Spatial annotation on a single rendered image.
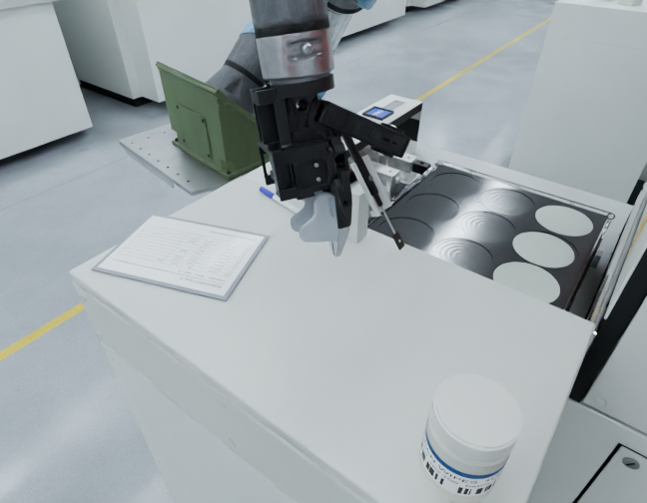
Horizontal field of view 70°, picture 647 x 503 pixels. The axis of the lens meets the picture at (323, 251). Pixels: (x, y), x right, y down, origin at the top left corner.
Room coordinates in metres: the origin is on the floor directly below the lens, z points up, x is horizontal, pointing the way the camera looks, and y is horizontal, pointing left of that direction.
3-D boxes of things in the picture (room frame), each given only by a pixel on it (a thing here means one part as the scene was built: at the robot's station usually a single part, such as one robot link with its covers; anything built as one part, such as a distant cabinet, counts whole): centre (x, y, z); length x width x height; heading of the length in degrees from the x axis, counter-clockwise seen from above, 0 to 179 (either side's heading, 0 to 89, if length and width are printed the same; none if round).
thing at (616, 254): (0.57, -0.48, 0.89); 0.44 x 0.02 x 0.10; 143
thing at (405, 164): (0.96, -0.17, 0.89); 0.08 x 0.03 x 0.03; 53
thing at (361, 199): (0.56, -0.06, 1.03); 0.06 x 0.04 x 0.13; 53
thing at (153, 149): (1.22, 0.28, 0.75); 0.45 x 0.44 x 0.13; 44
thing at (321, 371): (0.44, 0.01, 0.89); 0.62 x 0.35 x 0.14; 53
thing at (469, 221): (0.69, -0.30, 0.90); 0.34 x 0.34 x 0.01; 53
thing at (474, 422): (0.21, -0.12, 1.01); 0.07 x 0.07 x 0.10
